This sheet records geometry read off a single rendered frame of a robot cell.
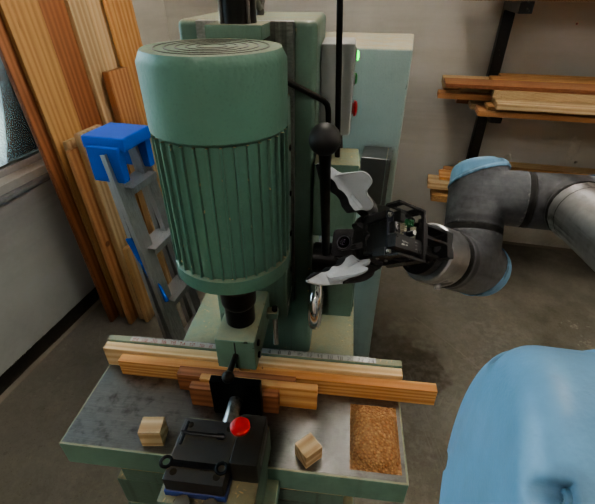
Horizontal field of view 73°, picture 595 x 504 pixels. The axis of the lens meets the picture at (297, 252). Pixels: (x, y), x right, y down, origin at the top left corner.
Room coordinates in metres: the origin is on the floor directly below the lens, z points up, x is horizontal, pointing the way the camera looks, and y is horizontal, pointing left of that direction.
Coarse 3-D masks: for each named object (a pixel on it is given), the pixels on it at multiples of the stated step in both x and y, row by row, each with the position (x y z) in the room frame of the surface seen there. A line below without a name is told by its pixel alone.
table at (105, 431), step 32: (128, 384) 0.52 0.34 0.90; (160, 384) 0.52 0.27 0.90; (96, 416) 0.45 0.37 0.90; (128, 416) 0.45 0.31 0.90; (160, 416) 0.45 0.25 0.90; (192, 416) 0.45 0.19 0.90; (288, 416) 0.45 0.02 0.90; (320, 416) 0.45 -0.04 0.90; (64, 448) 0.39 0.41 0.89; (96, 448) 0.39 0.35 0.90; (128, 448) 0.39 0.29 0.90; (160, 448) 0.39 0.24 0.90; (288, 448) 0.39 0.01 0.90; (288, 480) 0.35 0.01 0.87; (320, 480) 0.34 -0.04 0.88; (352, 480) 0.33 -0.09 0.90; (384, 480) 0.33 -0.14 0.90
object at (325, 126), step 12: (312, 132) 0.42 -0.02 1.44; (324, 132) 0.41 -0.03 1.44; (336, 132) 0.41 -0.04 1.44; (312, 144) 0.41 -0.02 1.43; (324, 144) 0.41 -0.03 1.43; (336, 144) 0.41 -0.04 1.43; (324, 156) 0.43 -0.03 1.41; (324, 168) 0.44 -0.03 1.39; (324, 180) 0.46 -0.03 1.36; (324, 192) 0.48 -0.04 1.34; (324, 204) 0.50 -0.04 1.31; (324, 216) 0.52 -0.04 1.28; (324, 228) 0.55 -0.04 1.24; (324, 240) 0.58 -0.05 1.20; (324, 252) 0.61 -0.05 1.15; (312, 264) 0.62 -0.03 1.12; (324, 264) 0.62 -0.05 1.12
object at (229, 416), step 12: (216, 384) 0.45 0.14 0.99; (228, 384) 0.45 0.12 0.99; (240, 384) 0.44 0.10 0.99; (252, 384) 0.44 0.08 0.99; (216, 396) 0.45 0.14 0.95; (228, 396) 0.45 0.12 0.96; (240, 396) 0.44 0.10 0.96; (252, 396) 0.44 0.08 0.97; (216, 408) 0.45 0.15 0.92; (228, 408) 0.42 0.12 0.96; (240, 408) 0.43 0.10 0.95; (252, 408) 0.44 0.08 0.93; (228, 420) 0.40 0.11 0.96
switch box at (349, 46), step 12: (324, 48) 0.78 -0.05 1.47; (348, 48) 0.77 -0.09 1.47; (324, 60) 0.78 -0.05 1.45; (348, 60) 0.77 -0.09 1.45; (324, 72) 0.78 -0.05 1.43; (348, 72) 0.77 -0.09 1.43; (324, 84) 0.78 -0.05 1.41; (348, 84) 0.77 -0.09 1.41; (324, 96) 0.78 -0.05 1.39; (348, 96) 0.77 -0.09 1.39; (324, 108) 0.78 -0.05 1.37; (348, 108) 0.77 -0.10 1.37; (324, 120) 0.78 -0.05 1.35; (348, 120) 0.77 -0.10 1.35; (348, 132) 0.77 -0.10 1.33
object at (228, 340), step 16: (256, 304) 0.56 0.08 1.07; (224, 320) 0.52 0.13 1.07; (256, 320) 0.52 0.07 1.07; (224, 336) 0.48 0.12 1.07; (240, 336) 0.48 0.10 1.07; (256, 336) 0.49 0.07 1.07; (224, 352) 0.48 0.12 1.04; (240, 352) 0.47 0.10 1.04; (256, 352) 0.48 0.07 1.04; (256, 368) 0.47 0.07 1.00
